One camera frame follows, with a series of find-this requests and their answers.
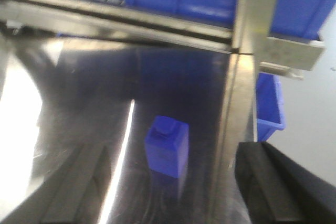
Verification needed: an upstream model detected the blue bottle part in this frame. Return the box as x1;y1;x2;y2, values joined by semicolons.
144;115;189;178

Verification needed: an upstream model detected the blue bin on table right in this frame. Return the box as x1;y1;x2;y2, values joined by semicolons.
271;0;335;40

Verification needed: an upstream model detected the steel table shelf frame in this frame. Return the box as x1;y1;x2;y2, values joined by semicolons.
0;0;326;80

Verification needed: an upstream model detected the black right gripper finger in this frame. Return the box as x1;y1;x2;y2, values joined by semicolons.
235;142;335;223

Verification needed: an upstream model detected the blue bin below table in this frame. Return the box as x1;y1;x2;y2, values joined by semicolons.
256;73;286;142

